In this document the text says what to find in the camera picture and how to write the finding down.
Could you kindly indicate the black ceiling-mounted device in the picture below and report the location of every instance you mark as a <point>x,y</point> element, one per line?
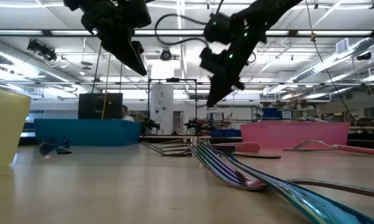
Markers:
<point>364,56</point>
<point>42,49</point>

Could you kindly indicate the yellow translucent plastic bin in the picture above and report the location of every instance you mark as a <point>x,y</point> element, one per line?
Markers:
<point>6,130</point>

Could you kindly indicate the black metal frame rack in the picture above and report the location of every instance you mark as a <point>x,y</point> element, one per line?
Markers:
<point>172,80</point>

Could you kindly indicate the blue shelf storage bins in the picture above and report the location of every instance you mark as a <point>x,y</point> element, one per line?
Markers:
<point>270,112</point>

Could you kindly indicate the blue plastic bin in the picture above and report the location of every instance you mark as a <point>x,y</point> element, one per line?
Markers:
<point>87,132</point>

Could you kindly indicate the black metal fork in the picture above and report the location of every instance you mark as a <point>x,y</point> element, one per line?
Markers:
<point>161,151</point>

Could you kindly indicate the black monitor back panel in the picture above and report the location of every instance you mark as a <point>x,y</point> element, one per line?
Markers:
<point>101,105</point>

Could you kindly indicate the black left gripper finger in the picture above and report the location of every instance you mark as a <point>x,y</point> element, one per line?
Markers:
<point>127,59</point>

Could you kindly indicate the overhead light bar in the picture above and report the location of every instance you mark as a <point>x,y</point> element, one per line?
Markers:
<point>46,32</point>

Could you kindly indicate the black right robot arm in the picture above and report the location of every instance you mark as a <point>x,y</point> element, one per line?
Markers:
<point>267,15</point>

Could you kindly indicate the white column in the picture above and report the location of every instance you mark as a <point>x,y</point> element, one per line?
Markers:
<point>161,105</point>

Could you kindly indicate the small black background robot arm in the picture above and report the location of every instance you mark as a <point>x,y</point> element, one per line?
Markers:
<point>149,125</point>
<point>199,125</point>

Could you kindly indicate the person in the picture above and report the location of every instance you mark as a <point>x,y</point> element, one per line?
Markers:
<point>127,113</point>

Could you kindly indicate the blue background crate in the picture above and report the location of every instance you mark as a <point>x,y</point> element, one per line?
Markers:
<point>224,133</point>

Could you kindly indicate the white ceiling air vent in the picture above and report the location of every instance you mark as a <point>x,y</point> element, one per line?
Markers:
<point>342,46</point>

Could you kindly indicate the pink translucent plastic bin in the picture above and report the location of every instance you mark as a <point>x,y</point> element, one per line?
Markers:
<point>295,135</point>

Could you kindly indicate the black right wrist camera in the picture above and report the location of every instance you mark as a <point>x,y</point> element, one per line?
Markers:
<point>213,60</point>

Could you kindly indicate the black round ceiling camera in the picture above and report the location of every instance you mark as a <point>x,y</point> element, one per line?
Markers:
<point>165,54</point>

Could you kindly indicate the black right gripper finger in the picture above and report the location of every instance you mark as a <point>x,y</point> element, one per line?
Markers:
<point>219,91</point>

